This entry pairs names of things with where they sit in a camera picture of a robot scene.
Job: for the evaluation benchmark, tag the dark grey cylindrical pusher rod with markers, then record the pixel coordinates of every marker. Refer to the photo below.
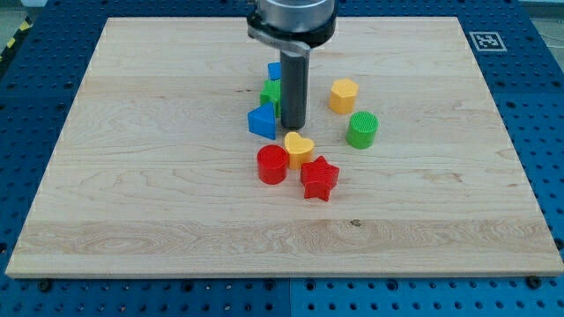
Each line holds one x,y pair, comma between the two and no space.
294,90

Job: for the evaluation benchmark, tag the green star block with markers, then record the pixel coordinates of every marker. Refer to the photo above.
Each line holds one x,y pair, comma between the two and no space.
271,93

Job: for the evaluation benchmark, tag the blue triangle block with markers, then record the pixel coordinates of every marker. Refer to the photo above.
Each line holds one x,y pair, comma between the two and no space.
262,122

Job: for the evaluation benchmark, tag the red star block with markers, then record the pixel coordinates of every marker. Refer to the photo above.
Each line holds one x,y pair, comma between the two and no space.
318,178

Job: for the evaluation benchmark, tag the blue cube block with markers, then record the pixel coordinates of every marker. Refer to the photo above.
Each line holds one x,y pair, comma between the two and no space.
274,71

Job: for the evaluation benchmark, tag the yellow hexagon block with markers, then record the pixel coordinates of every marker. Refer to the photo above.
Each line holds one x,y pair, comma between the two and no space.
343,94

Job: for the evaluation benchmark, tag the yellow heart block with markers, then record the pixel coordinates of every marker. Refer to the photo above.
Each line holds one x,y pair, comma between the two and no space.
300,149

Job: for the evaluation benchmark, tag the green cylinder block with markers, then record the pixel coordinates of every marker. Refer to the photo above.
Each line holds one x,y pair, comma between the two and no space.
362,129

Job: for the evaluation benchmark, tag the red cylinder block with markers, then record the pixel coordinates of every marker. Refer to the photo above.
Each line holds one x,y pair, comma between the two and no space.
272,163

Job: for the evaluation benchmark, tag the wooden board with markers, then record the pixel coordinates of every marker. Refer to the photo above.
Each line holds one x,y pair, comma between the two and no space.
154,173

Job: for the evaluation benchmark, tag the white fiducial marker tag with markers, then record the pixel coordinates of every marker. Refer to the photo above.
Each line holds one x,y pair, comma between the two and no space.
487,42

